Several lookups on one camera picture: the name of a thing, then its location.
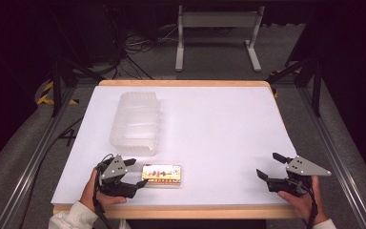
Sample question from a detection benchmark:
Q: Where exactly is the aluminium floor rail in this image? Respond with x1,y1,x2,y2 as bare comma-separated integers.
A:
296,85,366,229
0,85,78,229

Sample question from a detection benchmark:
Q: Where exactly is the black tripod stand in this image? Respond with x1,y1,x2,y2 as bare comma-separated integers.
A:
48,55,107,118
264,57,324,118

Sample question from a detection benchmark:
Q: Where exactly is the black floor cable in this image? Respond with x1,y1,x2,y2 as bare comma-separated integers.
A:
18,116,84,229

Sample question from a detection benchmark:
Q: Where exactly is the right hand-held gripper cable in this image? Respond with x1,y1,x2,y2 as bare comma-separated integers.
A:
304,186,319,229

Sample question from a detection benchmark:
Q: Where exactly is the person's left hand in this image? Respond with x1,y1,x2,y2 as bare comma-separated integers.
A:
79,168,129,213

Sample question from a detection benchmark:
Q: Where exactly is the left hand-held gripper cable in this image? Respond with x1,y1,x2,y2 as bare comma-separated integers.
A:
92,154,114,229

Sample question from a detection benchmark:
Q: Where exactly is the yellow red snack packet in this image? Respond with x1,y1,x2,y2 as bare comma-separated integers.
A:
141,163,183,186

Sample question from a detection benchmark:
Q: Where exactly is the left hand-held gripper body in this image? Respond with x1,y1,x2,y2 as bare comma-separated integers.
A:
95,154,140,199

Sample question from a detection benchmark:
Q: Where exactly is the bundle of floor cables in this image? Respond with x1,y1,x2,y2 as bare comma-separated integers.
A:
107,23,179,81

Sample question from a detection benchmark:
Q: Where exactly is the person's right hand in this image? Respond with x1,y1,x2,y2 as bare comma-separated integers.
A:
277,175,329,225

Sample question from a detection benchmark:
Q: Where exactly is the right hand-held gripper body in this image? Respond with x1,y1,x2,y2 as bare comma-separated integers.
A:
266,155,333,198

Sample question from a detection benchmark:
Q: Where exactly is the white metal desk frame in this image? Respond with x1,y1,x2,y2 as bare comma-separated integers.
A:
174,4,267,73

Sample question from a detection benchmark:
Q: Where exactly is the hand-held gripper cable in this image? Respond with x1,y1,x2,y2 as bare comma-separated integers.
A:
304,186,319,229
92,154,114,229

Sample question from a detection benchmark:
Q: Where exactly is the yellow black hazard tape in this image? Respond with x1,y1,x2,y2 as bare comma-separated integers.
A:
35,80,80,106

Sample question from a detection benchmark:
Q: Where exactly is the translucent plastic container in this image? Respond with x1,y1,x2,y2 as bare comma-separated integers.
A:
109,91,162,157

